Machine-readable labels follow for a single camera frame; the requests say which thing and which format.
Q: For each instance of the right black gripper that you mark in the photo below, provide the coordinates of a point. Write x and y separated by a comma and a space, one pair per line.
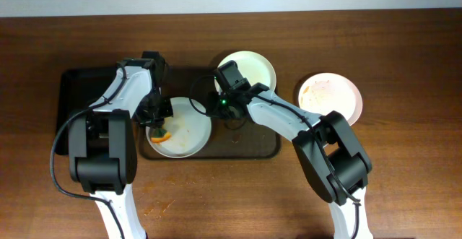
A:
221, 110

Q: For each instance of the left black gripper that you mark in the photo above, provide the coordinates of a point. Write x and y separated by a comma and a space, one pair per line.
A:
155, 113

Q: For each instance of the orange green sponge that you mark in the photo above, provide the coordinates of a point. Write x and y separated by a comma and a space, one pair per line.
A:
159, 135

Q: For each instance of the pale green plate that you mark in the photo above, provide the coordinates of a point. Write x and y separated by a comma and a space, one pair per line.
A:
190, 131

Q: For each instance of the cream white plate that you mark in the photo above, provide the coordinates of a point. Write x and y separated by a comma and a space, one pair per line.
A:
254, 67

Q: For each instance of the pinkish white plate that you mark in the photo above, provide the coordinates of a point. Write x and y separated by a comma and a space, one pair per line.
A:
325, 92

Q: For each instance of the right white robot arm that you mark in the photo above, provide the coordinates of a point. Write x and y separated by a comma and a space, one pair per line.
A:
333, 161

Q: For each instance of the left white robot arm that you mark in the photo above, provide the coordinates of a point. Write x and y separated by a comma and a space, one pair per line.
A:
102, 147

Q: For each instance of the brown serving tray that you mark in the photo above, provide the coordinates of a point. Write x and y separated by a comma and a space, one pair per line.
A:
230, 139

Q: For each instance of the black rectangular tray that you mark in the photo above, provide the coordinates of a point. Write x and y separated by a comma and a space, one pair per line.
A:
79, 88

